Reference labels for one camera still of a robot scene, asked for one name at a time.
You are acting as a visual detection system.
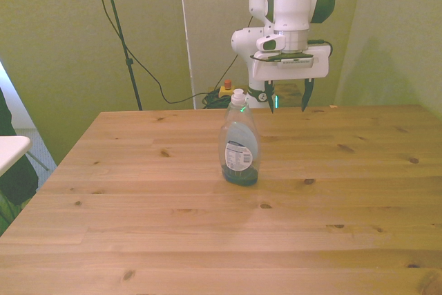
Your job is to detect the black camera stand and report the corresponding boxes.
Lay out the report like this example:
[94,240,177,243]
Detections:
[98,0,144,111]

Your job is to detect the coiled black cable bundle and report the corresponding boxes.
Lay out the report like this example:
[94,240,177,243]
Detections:
[201,91,231,110]

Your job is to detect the yellow emergency stop button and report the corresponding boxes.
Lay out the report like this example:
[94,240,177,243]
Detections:
[219,79,236,98]

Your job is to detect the clear dish soap bottle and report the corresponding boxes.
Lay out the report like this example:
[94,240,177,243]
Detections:
[219,88,262,187]

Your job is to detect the white side table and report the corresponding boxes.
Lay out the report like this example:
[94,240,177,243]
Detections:
[0,135,33,178]

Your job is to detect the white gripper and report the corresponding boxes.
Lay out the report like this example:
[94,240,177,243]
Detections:
[251,43,330,114]

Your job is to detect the white vertical wall strip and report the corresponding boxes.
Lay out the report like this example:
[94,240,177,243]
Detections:
[177,0,198,110]

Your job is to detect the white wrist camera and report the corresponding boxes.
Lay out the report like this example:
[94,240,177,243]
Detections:
[256,34,287,52]

